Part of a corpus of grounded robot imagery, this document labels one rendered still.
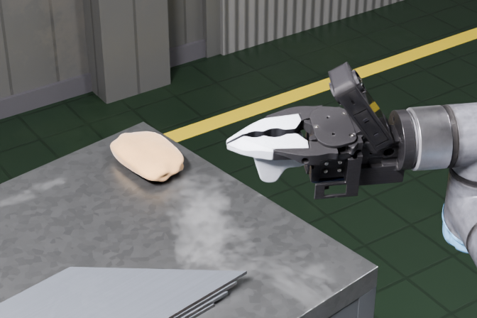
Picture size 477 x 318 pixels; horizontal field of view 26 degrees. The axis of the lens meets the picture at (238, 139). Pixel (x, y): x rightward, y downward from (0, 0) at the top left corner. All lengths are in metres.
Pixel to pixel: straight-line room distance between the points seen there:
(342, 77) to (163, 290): 0.55
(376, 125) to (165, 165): 0.71
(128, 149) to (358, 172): 0.74
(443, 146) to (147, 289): 0.56
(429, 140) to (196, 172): 0.74
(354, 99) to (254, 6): 3.42
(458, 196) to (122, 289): 0.55
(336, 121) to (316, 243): 0.52
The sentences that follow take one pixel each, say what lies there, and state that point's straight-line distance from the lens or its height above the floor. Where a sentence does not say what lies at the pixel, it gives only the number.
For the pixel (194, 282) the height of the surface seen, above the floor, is 1.07.
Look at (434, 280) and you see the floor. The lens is 3.31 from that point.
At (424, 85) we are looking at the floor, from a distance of 4.37.
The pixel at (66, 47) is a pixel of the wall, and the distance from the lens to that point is 4.18.
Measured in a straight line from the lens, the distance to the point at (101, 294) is 1.56.
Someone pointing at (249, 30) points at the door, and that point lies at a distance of 4.58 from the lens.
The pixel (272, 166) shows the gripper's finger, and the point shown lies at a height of 1.43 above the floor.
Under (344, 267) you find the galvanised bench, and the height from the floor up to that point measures 1.05.
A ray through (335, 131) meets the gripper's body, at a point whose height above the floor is 1.46.
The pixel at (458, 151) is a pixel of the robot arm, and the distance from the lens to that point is 1.21.
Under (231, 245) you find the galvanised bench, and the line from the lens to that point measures 1.68.
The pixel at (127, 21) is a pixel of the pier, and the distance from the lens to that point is 4.09.
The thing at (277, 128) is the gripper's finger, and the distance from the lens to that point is 1.18.
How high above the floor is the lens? 2.07
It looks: 32 degrees down
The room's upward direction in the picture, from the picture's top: straight up
